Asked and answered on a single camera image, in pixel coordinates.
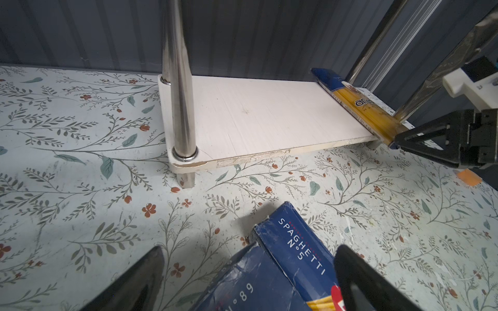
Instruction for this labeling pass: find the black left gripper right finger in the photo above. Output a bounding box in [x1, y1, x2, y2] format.
[334, 245, 421, 311]

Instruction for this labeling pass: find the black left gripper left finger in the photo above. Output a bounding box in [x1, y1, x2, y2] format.
[82, 246, 165, 310]

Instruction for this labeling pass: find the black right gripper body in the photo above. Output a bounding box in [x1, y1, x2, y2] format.
[460, 109, 497, 167]

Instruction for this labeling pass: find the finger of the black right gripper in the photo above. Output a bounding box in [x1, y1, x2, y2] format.
[394, 111, 462, 142]
[394, 138, 460, 168]

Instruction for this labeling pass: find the blue yellow spaghetti bag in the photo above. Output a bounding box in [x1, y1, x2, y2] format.
[311, 68, 407, 149]

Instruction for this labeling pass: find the blue Barilla spaghetti box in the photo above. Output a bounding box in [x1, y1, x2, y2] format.
[250, 202, 346, 310]

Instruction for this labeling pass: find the blue Barilla rigatoni box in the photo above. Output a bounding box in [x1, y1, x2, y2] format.
[191, 242, 310, 311]

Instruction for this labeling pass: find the white two-tier metal shelf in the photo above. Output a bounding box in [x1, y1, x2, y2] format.
[157, 0, 498, 189]

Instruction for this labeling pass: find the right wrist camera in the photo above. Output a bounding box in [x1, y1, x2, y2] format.
[442, 56, 497, 111]

